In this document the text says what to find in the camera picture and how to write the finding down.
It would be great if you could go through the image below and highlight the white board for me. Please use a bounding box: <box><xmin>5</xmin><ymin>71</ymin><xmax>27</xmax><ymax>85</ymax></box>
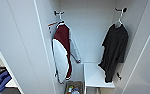
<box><xmin>4</xmin><ymin>78</ymin><xmax>19</xmax><ymax>90</ymax></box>

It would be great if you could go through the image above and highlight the white and blue bottle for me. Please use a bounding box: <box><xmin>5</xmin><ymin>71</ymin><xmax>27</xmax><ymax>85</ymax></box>
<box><xmin>72</xmin><ymin>87</ymin><xmax>81</xmax><ymax>94</ymax></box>

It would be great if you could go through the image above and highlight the grey storage box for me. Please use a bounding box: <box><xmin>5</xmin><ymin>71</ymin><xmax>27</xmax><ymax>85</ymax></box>
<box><xmin>64</xmin><ymin>80</ymin><xmax>85</xmax><ymax>94</ymax></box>

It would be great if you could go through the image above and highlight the yellow bottle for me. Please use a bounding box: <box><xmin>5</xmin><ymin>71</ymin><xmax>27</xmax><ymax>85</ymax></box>
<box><xmin>67</xmin><ymin>85</ymin><xmax>73</xmax><ymax>94</ymax></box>

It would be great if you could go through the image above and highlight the white wardrobe door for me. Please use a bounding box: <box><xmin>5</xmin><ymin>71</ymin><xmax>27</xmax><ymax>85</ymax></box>
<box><xmin>117</xmin><ymin>0</ymin><xmax>150</xmax><ymax>94</ymax></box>
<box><xmin>0</xmin><ymin>0</ymin><xmax>58</xmax><ymax>94</ymax></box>

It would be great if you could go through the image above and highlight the small black side hook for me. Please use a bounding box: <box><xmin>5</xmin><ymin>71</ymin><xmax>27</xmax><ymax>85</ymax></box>
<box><xmin>115</xmin><ymin>71</ymin><xmax>123</xmax><ymax>81</ymax></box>

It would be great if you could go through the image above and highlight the white wardrobe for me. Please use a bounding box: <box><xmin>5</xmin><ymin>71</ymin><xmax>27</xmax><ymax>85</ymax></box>
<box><xmin>34</xmin><ymin>0</ymin><xmax>150</xmax><ymax>94</ymax></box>

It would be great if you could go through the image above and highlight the maroon and white jacket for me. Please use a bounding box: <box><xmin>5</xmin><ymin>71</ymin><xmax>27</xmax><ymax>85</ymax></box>
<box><xmin>50</xmin><ymin>22</ymin><xmax>82</xmax><ymax>84</ymax></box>

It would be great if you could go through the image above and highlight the white wardrobe shelf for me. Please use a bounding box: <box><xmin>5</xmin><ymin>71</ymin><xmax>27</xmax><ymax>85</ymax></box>
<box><xmin>83</xmin><ymin>62</ymin><xmax>116</xmax><ymax>88</ymax></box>

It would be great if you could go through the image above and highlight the orange and white hanger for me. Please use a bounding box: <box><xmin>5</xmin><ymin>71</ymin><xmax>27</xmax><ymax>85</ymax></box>
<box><xmin>47</xmin><ymin>11</ymin><xmax>66</xmax><ymax>30</ymax></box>

